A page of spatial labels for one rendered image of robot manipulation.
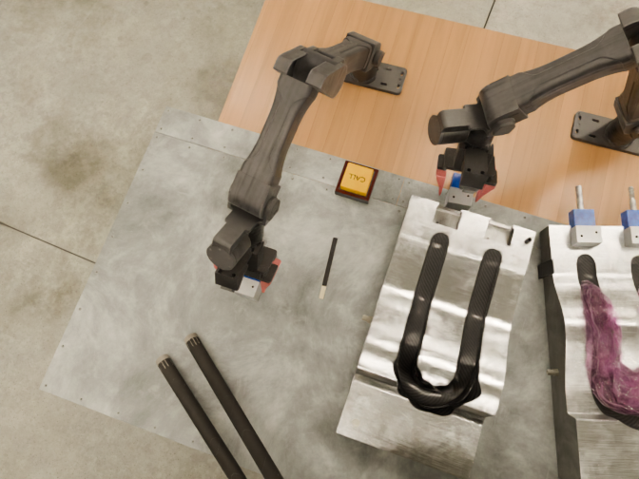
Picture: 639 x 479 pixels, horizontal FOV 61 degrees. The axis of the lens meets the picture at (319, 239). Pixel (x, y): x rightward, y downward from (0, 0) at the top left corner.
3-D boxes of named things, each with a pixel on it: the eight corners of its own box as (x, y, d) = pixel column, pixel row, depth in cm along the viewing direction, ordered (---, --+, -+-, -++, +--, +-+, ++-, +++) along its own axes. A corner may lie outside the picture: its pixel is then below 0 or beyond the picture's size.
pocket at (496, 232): (485, 222, 114) (489, 218, 110) (510, 230, 113) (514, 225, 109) (479, 242, 113) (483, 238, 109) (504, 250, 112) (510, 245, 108)
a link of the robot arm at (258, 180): (261, 222, 92) (337, 52, 86) (217, 201, 94) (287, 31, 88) (282, 219, 104) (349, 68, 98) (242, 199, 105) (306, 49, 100)
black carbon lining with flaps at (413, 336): (430, 232, 112) (437, 219, 103) (506, 256, 110) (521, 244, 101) (380, 396, 104) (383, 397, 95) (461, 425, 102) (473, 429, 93)
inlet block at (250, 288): (257, 239, 121) (253, 233, 115) (278, 246, 120) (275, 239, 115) (236, 295, 118) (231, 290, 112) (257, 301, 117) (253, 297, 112)
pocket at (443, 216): (435, 207, 115) (437, 201, 111) (459, 215, 114) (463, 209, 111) (429, 227, 114) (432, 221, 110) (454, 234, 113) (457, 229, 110)
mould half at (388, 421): (407, 207, 121) (415, 186, 108) (522, 242, 118) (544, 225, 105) (337, 430, 110) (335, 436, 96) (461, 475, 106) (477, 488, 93)
